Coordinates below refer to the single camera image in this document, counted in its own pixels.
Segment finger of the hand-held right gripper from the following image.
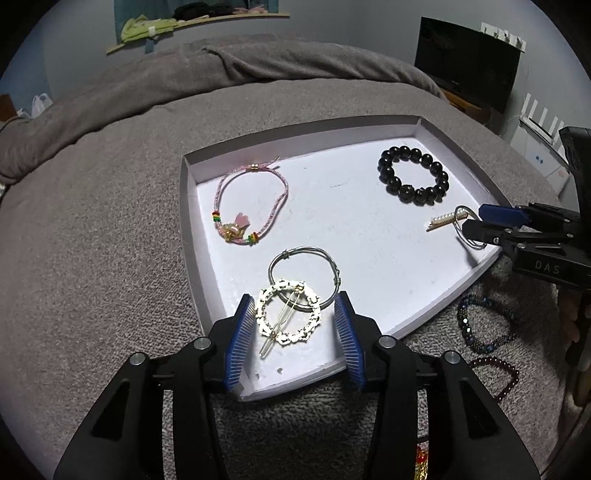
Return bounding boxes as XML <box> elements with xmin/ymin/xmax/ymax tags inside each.
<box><xmin>479</xmin><ymin>203</ymin><xmax>579</xmax><ymax>229</ymax></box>
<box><xmin>462</xmin><ymin>218</ymin><xmax>570</xmax><ymax>256</ymax></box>

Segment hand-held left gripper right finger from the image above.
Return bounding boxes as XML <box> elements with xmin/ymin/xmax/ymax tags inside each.
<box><xmin>333</xmin><ymin>291</ymin><xmax>539</xmax><ymax>480</ymax></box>

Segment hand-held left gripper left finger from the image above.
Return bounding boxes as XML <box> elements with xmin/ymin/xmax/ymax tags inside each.
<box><xmin>53</xmin><ymin>294</ymin><xmax>256</xmax><ymax>480</ymax></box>

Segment thin silver ring bangle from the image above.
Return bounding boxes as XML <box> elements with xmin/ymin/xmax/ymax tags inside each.
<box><xmin>452</xmin><ymin>205</ymin><xmax>488</xmax><ymax>250</ymax></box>

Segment pearl bar hair clip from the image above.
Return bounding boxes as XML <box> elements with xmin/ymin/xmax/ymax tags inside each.
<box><xmin>426</xmin><ymin>213</ymin><xmax>458</xmax><ymax>232</ymax></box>

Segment round pearl hair clip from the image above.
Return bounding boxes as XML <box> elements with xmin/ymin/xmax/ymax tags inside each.
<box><xmin>254</xmin><ymin>278</ymin><xmax>324</xmax><ymax>356</ymax></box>

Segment silver wire bangle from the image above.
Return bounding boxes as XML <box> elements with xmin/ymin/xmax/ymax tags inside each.
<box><xmin>268</xmin><ymin>247</ymin><xmax>343</xmax><ymax>310</ymax></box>

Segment shallow grey cardboard box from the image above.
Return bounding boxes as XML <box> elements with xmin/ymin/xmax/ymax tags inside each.
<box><xmin>179</xmin><ymin>115</ymin><xmax>511</xmax><ymax>402</ymax></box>

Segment pink cord bracelet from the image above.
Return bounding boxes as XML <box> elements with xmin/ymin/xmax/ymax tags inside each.
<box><xmin>212</xmin><ymin>157</ymin><xmax>289</xmax><ymax>246</ymax></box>

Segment large dark wooden bead bracelet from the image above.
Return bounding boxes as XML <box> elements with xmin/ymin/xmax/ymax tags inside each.
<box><xmin>378</xmin><ymin>145</ymin><xmax>450</xmax><ymax>207</ymax></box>

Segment person's right hand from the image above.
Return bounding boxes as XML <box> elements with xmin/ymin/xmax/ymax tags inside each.
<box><xmin>558</xmin><ymin>286</ymin><xmax>591</xmax><ymax>407</ymax></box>

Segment white appliance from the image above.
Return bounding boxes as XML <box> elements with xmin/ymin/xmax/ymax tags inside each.
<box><xmin>510</xmin><ymin>122</ymin><xmax>573</xmax><ymax>195</ymax></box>

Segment white router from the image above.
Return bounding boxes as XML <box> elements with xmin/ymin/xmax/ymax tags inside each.
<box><xmin>519</xmin><ymin>92</ymin><xmax>566</xmax><ymax>134</ymax></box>

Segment wooden television stand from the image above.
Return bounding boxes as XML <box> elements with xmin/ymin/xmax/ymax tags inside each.
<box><xmin>441</xmin><ymin>88</ymin><xmax>504</xmax><ymax>134</ymax></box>

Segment black flat television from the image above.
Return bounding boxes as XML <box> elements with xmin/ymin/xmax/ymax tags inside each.
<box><xmin>414</xmin><ymin>17</ymin><xmax>522</xmax><ymax>114</ymax></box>

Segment folded grey duvet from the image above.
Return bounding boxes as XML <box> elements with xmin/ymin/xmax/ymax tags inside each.
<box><xmin>0</xmin><ymin>38</ymin><xmax>446</xmax><ymax>185</ymax></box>

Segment light green cloth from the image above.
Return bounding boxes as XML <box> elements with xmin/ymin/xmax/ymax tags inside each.
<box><xmin>121</xmin><ymin>15</ymin><xmax>176</xmax><ymax>43</ymax></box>

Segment black clothes pile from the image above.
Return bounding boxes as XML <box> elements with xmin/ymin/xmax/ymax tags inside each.
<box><xmin>173</xmin><ymin>2</ymin><xmax>241</xmax><ymax>21</ymax></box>

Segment teal curtain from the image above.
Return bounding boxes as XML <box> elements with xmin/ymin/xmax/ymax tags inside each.
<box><xmin>113</xmin><ymin>0</ymin><xmax>280</xmax><ymax>38</ymax></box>

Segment dark blue bead bracelet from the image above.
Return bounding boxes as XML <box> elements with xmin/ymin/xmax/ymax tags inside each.
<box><xmin>457</xmin><ymin>294</ymin><xmax>518</xmax><ymax>352</ymax></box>

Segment small dark red bead bracelet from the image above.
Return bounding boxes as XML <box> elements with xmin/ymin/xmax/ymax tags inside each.
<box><xmin>468</xmin><ymin>356</ymin><xmax>520</xmax><ymax>402</ymax></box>

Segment white wall hooks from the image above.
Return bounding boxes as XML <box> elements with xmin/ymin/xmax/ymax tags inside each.
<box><xmin>480</xmin><ymin>22</ymin><xmax>527</xmax><ymax>52</ymax></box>

